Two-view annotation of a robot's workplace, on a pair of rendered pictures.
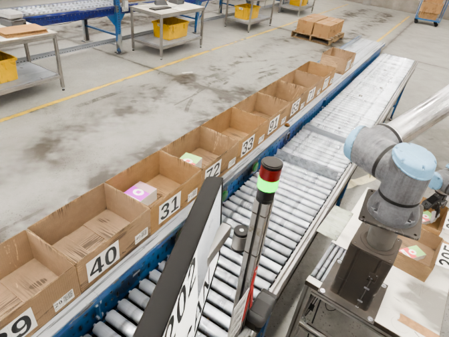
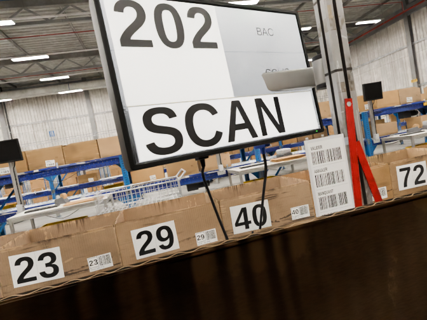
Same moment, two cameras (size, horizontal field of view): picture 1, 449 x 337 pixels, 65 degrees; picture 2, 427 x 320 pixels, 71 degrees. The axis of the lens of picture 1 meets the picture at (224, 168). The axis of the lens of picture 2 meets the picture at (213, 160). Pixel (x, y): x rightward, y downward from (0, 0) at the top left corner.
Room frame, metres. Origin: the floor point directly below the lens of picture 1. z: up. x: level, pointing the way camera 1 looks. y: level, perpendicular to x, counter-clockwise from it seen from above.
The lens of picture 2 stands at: (0.07, -0.39, 1.27)
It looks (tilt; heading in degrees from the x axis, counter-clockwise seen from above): 3 degrees down; 50
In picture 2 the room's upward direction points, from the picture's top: 10 degrees counter-clockwise
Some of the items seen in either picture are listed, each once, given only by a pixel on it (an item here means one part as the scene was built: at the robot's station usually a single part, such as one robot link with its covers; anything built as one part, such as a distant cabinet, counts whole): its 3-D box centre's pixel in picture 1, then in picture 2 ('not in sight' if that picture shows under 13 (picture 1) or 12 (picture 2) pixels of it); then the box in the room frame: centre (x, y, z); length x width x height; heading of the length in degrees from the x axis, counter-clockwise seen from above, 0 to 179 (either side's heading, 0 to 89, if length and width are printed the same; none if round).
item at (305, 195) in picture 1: (288, 188); not in sight; (1.86, -0.43, 0.72); 0.52 x 0.05 x 0.05; 62
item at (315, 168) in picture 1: (305, 165); not in sight; (2.11, -0.57, 0.76); 0.46 x 0.01 x 0.09; 62
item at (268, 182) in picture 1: (269, 176); not in sight; (0.68, -0.11, 1.62); 0.05 x 0.05 x 0.06
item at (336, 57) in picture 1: (337, 60); not in sight; (4.14, -1.15, 0.96); 0.39 x 0.29 x 0.17; 152
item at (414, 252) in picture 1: (410, 254); not in sight; (1.35, -1.04, 0.77); 0.13 x 0.07 x 0.04; 114
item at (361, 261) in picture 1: (364, 266); not in sight; (1.09, -0.68, 0.91); 0.26 x 0.26 x 0.33; 58
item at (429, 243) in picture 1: (397, 241); not in sight; (1.41, -0.98, 0.80); 0.38 x 0.28 x 0.10; 56
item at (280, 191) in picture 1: (284, 193); not in sight; (1.80, -0.40, 0.72); 0.52 x 0.05 x 0.05; 62
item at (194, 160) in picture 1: (187, 166); not in sight; (1.69, 0.22, 0.92); 0.16 x 0.11 x 0.07; 160
